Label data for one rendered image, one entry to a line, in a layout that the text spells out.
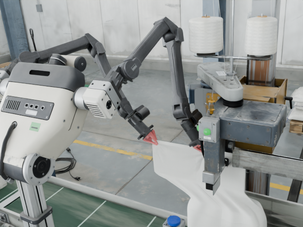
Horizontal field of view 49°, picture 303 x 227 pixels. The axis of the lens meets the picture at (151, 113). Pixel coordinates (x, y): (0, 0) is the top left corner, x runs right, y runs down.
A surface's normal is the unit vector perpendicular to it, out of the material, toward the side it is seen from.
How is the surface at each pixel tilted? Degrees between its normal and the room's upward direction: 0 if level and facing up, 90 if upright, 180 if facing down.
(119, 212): 0
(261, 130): 90
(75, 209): 0
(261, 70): 90
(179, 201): 0
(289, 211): 90
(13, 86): 50
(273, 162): 90
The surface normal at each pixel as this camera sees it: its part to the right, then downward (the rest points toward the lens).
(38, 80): -0.41, -0.33
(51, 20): -0.49, 0.35
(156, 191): -0.07, -0.93
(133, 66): 0.68, -0.13
